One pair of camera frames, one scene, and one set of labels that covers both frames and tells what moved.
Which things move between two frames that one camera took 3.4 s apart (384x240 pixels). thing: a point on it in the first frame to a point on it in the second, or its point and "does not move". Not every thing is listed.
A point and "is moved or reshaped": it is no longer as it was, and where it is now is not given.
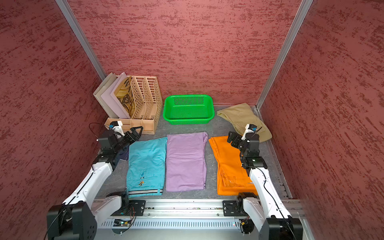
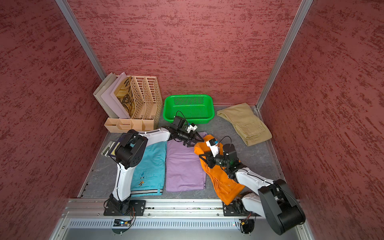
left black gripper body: [128, 139] to [184, 135]
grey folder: [104, 84] does not move
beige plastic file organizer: [147, 92] does not move
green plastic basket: [188, 109] does not move
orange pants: [233, 178] is moved or reshaped
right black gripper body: [237, 141] to [220, 160]
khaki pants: [243, 114] does not move
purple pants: [185, 154] does not move
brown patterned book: [125, 94] does not move
